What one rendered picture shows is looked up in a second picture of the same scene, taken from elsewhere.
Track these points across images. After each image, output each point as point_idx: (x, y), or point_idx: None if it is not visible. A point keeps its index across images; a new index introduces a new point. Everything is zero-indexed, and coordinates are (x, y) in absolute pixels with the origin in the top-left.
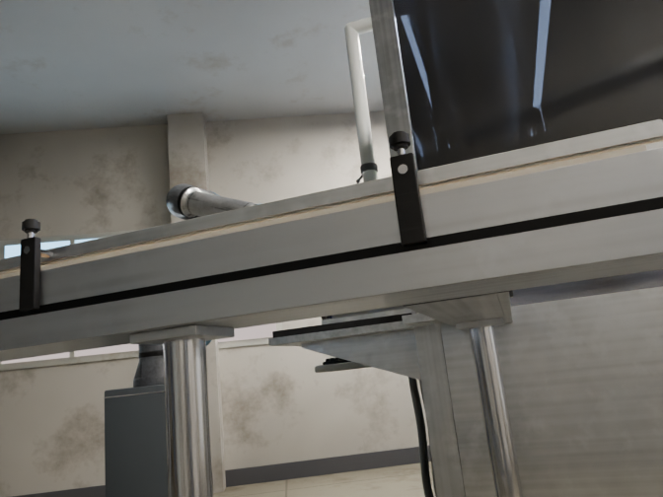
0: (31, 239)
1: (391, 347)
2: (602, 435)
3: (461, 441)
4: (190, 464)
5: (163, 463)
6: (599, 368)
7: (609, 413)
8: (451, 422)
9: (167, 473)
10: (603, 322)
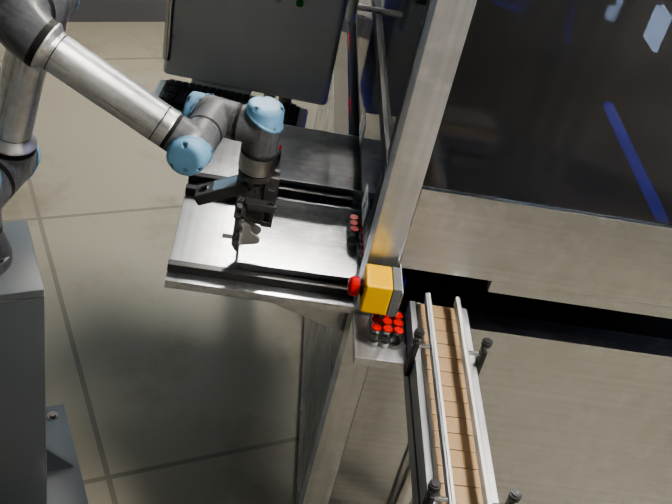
0: None
1: None
2: None
3: (360, 409)
4: None
5: (2, 366)
6: (510, 387)
7: (498, 415)
8: (356, 395)
9: (7, 374)
10: (535, 359)
